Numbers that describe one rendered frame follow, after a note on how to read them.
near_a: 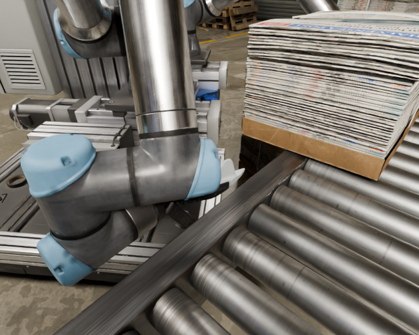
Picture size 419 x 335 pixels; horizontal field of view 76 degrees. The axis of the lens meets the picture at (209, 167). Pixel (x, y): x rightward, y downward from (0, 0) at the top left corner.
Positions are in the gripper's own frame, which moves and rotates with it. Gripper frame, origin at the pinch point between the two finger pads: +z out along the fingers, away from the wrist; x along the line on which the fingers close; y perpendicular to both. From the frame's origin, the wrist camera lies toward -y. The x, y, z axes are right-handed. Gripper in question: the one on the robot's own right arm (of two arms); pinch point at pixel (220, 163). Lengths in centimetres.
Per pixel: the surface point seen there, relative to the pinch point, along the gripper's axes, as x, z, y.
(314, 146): -15.8, 8.5, 6.4
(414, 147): -30.5, 28.4, 2.7
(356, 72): -18.9, 9.1, 20.6
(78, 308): 48, -29, -77
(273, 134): -6.9, 8.8, 5.8
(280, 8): 397, 782, -41
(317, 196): -20.5, 1.5, 1.3
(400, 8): -3, 125, 21
